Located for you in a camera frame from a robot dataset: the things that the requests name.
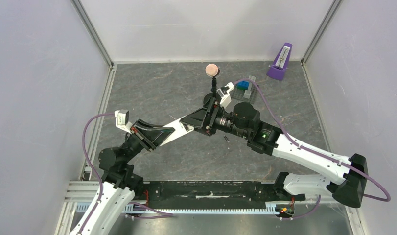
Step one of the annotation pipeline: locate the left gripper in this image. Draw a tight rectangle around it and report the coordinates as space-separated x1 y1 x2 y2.
121 118 175 165

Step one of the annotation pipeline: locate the white remote control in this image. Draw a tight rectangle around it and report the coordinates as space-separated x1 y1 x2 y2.
159 117 194 147

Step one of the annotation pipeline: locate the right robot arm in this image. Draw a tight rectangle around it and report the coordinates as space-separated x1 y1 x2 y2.
180 98 368 208

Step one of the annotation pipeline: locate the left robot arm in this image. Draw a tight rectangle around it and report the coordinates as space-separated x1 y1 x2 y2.
70 114 193 235

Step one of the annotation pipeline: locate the grey building block baseplate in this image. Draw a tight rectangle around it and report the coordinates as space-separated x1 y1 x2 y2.
231 79 258 104

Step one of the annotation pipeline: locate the microphone on black stand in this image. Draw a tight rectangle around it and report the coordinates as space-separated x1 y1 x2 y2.
203 64 223 105

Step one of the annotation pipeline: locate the grey building block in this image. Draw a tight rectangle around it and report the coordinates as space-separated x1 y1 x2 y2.
243 75 256 99

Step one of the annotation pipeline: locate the blue building block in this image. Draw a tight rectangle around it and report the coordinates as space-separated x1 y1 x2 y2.
236 81 251 91

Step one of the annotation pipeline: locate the purple metronome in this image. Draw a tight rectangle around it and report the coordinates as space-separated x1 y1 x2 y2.
266 43 293 81

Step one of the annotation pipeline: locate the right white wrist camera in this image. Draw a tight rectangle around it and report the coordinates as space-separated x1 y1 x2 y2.
217 82 235 108

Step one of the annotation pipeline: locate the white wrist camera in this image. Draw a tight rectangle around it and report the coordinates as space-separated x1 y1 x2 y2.
217 82 235 108
114 110 132 133

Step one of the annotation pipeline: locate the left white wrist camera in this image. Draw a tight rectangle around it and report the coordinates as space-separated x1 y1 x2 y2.
114 110 132 133

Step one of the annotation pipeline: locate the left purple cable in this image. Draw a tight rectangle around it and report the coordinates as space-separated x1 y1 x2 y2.
76 112 116 235

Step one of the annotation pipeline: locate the purple cable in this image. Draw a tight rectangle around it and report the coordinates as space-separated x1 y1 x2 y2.
234 78 391 202
76 112 116 235

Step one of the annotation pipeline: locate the white slotted cable duct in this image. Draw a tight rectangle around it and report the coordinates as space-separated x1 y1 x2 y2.
76 202 295 215

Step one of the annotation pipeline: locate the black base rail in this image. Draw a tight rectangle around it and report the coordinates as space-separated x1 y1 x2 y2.
133 180 306 210

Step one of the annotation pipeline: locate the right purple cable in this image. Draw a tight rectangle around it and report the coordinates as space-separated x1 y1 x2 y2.
234 78 391 202

